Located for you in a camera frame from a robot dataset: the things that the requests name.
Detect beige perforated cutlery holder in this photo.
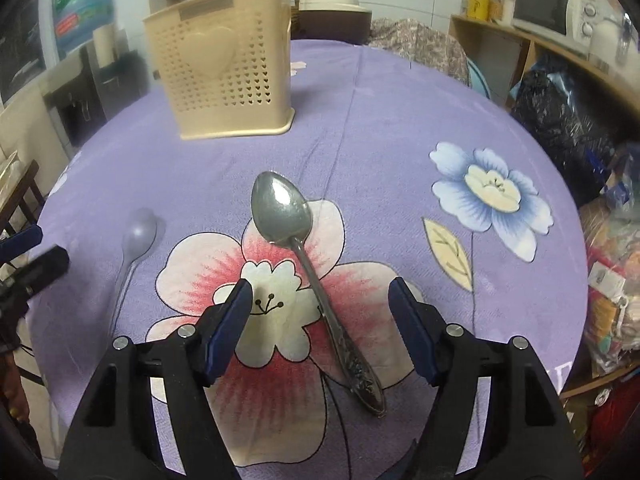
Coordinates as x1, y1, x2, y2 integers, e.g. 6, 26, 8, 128
144, 0, 295, 140

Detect floral cloth covered chair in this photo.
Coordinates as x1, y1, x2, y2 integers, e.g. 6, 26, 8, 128
368, 18, 491, 99

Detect translucent plastic spoon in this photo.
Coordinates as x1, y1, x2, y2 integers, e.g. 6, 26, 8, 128
107, 208, 158, 338

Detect black plastic bag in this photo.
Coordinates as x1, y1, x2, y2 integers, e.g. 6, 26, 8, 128
511, 68, 624, 207

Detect steel spoon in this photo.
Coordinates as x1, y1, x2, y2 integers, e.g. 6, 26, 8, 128
250, 171, 386, 417

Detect white electric kettle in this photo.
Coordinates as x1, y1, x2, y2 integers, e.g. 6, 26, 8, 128
588, 13, 634, 67

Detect purple floral tablecloth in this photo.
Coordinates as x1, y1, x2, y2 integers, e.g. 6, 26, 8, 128
29, 41, 587, 479

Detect white brown rice cooker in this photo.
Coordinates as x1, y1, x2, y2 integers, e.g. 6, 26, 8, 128
292, 0, 372, 44

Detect colourful bags pile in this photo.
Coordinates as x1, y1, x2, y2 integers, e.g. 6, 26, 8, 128
579, 143, 639, 373

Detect grey water dispenser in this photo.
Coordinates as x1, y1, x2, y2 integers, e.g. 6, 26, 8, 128
43, 42, 149, 148

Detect blue water jug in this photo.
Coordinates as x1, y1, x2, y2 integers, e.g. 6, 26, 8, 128
52, 0, 115, 56

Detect small dark wooden stool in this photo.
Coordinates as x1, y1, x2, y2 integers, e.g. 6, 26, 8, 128
1, 160, 46, 236

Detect left hand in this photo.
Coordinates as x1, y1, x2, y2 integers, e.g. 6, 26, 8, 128
1, 353, 29, 422

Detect white microwave oven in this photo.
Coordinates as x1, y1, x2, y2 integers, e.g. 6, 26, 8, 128
511, 0, 612, 54

